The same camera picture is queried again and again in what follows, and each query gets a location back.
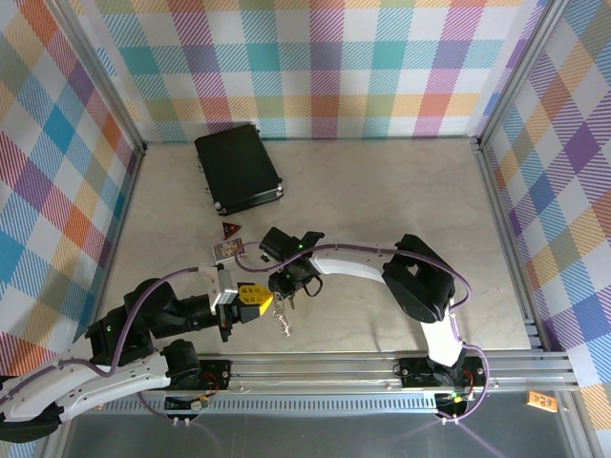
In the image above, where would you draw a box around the small wired connector board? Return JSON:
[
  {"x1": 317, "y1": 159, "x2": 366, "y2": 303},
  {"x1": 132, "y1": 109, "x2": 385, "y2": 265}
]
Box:
[
  {"x1": 437, "y1": 388, "x2": 474, "y2": 407},
  {"x1": 164, "y1": 393, "x2": 214, "y2": 413}
]

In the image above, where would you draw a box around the black hard case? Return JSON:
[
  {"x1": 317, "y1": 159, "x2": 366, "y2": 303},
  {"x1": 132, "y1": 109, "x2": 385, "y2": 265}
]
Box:
[{"x1": 194, "y1": 122, "x2": 286, "y2": 216}]

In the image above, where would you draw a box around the small picture card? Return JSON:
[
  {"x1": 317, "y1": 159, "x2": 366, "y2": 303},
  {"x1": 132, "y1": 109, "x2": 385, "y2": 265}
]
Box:
[{"x1": 211, "y1": 239, "x2": 245, "y2": 263}]

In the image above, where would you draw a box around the orange paper tag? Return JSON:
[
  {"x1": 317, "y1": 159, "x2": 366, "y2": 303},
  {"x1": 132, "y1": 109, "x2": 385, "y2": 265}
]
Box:
[{"x1": 527, "y1": 390, "x2": 559, "y2": 410}]

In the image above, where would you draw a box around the aluminium corner post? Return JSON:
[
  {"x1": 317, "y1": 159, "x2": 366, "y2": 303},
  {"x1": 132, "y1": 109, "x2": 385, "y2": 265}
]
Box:
[
  {"x1": 54, "y1": 0, "x2": 149, "y2": 154},
  {"x1": 474, "y1": 0, "x2": 569, "y2": 149}
]

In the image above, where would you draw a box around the aluminium side rail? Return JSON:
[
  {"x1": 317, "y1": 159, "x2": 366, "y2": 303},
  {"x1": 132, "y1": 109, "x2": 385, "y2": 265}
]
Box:
[
  {"x1": 88, "y1": 142, "x2": 149, "y2": 335},
  {"x1": 470, "y1": 135, "x2": 574, "y2": 357}
]

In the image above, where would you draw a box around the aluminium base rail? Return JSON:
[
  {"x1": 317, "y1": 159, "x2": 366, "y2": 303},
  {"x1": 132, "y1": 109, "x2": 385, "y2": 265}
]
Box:
[{"x1": 198, "y1": 351, "x2": 575, "y2": 396}]

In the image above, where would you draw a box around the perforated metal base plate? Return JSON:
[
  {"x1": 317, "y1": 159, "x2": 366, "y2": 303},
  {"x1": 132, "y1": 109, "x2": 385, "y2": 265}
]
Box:
[{"x1": 45, "y1": 390, "x2": 589, "y2": 458}]

